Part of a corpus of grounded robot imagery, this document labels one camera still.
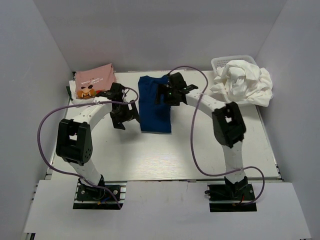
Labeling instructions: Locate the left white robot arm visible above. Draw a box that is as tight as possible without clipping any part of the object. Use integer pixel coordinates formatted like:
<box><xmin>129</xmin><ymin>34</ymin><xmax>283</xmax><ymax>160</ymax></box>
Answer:
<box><xmin>56</xmin><ymin>82</ymin><xmax>140</xmax><ymax>200</ymax></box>

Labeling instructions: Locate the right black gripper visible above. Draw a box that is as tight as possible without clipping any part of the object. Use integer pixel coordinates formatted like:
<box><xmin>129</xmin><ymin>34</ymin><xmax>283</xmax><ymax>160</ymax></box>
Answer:
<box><xmin>153</xmin><ymin>84</ymin><xmax>180</xmax><ymax>107</ymax></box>

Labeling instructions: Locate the crumpled white t-shirts pile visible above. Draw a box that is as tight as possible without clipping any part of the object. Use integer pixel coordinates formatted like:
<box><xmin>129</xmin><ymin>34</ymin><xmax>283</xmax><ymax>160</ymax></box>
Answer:
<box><xmin>210</xmin><ymin>59</ymin><xmax>273</xmax><ymax>107</ymax></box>

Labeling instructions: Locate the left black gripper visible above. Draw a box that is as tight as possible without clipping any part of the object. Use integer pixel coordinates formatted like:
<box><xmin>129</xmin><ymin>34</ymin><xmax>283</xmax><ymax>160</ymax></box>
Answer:
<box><xmin>110</xmin><ymin>100</ymin><xmax>141</xmax><ymax>130</ymax></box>

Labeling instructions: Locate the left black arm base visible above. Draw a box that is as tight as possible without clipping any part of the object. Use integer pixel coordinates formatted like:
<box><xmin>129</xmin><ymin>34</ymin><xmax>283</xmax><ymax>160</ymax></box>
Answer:
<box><xmin>73</xmin><ymin>182</ymin><xmax>126</xmax><ymax>210</ymax></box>

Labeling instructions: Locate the blue t-shirt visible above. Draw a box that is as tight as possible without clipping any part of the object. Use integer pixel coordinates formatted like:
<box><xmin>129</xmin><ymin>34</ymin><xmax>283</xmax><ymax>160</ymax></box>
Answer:
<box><xmin>138</xmin><ymin>75</ymin><xmax>172</xmax><ymax>134</ymax></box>

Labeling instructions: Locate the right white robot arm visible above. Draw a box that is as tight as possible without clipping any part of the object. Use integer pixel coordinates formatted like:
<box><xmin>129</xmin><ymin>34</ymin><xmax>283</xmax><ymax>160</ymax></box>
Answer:
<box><xmin>155</xmin><ymin>72</ymin><xmax>248</xmax><ymax>200</ymax></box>

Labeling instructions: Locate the white plastic basket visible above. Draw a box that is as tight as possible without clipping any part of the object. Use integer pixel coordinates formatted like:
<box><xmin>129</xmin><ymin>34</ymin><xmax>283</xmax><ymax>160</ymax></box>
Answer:
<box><xmin>210</xmin><ymin>55</ymin><xmax>257</xmax><ymax>110</ymax></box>

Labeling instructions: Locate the folded pink t-shirt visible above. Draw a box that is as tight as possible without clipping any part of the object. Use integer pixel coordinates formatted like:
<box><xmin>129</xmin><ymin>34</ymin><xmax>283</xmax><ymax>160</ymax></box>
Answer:
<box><xmin>75</xmin><ymin>63</ymin><xmax>116</xmax><ymax>100</ymax></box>

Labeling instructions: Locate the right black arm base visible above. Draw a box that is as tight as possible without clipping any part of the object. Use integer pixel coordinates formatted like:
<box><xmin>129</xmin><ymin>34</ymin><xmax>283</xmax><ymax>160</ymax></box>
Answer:
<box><xmin>204</xmin><ymin>184</ymin><xmax>257</xmax><ymax>213</ymax></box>

